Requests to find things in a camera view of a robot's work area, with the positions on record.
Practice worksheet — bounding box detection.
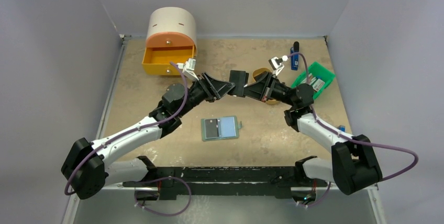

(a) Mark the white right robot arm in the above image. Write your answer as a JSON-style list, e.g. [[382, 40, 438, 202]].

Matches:
[[238, 72, 383, 195]]

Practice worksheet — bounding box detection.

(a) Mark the small blue object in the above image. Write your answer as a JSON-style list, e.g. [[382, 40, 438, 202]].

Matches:
[[338, 125, 346, 132]]

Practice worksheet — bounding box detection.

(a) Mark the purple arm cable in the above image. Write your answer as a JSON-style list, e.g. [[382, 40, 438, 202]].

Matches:
[[282, 52, 419, 182], [64, 62, 190, 217]]

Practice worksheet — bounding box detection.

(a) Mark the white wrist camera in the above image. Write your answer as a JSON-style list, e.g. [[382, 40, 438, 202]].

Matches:
[[269, 55, 288, 76], [177, 58, 198, 81]]

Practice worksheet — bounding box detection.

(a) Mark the small box in bin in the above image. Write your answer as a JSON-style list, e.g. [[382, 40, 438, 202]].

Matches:
[[310, 77, 325, 93]]

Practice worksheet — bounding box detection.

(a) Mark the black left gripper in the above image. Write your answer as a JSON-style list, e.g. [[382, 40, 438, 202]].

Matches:
[[176, 72, 234, 118]]

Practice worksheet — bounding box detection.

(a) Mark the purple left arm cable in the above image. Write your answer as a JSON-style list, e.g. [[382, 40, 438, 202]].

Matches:
[[64, 62, 190, 217]]

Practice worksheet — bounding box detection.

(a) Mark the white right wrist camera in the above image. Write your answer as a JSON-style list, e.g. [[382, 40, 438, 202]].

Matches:
[[269, 55, 288, 76]]

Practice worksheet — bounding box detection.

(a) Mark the tan oval tray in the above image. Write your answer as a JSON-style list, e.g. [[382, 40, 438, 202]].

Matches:
[[252, 68, 280, 105]]

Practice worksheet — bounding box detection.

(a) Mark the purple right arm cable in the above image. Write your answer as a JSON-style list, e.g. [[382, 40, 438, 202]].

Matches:
[[282, 52, 419, 182]]

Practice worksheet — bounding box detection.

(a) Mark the blue lighter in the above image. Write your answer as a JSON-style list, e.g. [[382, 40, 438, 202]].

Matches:
[[290, 41, 299, 71]]

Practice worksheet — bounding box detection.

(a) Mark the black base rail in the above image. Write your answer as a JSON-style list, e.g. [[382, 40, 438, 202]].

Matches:
[[123, 156, 328, 200]]

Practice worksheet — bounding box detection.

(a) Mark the white and orange drawer cabinet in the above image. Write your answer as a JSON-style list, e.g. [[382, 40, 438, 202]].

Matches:
[[146, 7, 197, 58]]

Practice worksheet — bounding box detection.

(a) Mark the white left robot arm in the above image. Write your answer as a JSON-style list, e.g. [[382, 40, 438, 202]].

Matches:
[[61, 73, 235, 199]]

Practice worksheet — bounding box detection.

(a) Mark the black card taken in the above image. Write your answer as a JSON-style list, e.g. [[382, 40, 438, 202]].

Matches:
[[228, 70, 249, 97], [204, 119, 219, 139]]

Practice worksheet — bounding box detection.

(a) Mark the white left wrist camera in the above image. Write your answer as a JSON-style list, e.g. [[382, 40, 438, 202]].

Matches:
[[177, 58, 198, 81]]

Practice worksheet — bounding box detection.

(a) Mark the green card holder wallet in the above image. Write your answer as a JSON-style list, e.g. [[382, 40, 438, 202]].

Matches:
[[201, 116, 242, 141]]

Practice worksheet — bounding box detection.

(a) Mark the yellow open drawer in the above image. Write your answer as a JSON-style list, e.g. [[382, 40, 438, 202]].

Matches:
[[141, 46, 196, 76]]

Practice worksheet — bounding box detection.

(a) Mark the green plastic bin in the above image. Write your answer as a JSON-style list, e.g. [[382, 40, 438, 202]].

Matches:
[[308, 62, 336, 99]]

